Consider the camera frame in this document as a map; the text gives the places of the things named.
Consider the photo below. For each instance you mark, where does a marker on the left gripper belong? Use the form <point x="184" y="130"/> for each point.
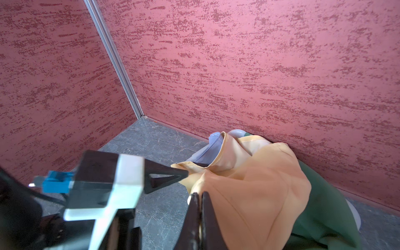
<point x="115" y="233"/>

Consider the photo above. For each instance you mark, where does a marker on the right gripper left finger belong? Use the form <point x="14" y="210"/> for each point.
<point x="189" y="238"/>

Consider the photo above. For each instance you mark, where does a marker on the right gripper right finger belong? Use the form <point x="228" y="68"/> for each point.
<point x="211" y="236"/>

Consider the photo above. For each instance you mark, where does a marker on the yellow skirt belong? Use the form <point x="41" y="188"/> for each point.
<point x="257" y="189"/>

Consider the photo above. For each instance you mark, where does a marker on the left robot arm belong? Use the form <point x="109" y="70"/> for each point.
<point x="22" y="213"/>

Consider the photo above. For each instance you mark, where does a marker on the lavender skirt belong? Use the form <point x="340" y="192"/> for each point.
<point x="205" y="156"/>

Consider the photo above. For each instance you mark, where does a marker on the green skirt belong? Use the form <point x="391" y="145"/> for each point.
<point x="327" y="222"/>

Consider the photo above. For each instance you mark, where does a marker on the left corner aluminium post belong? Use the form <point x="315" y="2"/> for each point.
<point x="109" y="45"/>

